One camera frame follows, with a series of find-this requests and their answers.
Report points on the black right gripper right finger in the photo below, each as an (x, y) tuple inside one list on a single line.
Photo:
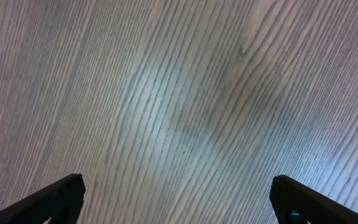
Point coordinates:
[(294, 202)]

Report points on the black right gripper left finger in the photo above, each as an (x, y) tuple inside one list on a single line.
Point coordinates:
[(59, 202)]

